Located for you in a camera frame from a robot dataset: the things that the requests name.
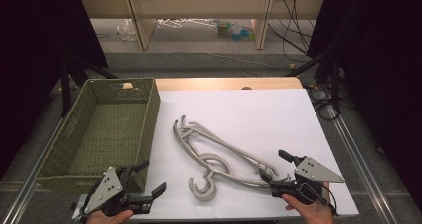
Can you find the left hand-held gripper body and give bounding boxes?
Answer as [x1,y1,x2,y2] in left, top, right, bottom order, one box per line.
[82,165,154,218]

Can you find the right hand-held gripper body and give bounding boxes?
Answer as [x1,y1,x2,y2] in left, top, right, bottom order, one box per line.
[269,155,346,207]

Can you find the grey plastic clothes hanger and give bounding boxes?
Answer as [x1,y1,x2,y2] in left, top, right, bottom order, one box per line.
[172,115,293,202]
[180,115,282,185]
[172,117,293,202]

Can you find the green woven basket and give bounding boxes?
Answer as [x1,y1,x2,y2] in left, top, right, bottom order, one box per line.
[34,77,162,194]

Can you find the person's left hand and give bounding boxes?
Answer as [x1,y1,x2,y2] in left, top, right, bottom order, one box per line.
[85,209,134,224]

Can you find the person's right hand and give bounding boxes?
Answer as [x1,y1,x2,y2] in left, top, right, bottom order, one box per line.
[282,194,334,224]

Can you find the white board sheet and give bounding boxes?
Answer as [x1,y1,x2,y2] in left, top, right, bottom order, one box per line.
[131,88,360,220]

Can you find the black metal stand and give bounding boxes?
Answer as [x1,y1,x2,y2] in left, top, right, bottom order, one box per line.
[59,51,119,118]
[284,48,343,116]

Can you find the black curtain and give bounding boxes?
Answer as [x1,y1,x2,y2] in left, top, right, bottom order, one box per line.
[0,0,109,180]
[306,0,422,203]

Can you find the colourful plastic toys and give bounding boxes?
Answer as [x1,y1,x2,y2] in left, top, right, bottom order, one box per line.
[216,19,255,42]

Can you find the clear plastic bag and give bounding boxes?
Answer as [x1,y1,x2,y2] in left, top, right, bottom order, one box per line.
[116,18,138,42]

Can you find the light wooden shelf unit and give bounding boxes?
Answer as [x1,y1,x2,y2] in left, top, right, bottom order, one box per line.
[78,0,327,51]

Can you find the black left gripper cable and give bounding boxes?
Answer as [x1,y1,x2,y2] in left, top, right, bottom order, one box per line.
[70,178,103,220]

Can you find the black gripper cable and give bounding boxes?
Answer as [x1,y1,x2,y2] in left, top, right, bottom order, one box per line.
[298,182,338,216]
[70,178,103,220]

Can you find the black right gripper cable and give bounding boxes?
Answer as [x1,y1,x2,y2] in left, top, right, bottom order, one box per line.
[298,182,338,216]

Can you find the aluminium rail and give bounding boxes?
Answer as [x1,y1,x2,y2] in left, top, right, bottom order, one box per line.
[326,104,400,224]
[0,116,68,224]

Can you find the black floor cables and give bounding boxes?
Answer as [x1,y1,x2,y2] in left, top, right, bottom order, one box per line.
[306,82,342,121]

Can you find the black hanging cables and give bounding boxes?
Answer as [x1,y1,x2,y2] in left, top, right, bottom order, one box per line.
[267,0,317,55]

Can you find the white wire hangers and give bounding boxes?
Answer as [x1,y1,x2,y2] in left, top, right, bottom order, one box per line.
[156,17,218,30]

